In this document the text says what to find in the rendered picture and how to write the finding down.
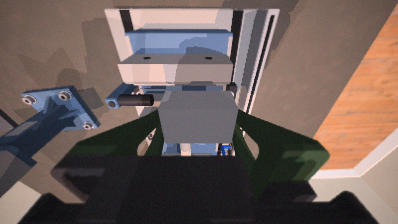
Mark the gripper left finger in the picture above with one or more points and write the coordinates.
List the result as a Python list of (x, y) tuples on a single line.
[(125, 139)]

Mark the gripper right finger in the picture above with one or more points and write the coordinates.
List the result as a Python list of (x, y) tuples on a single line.
[(284, 155)]

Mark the grey metal block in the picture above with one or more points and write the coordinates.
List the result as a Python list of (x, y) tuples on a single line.
[(198, 116)]

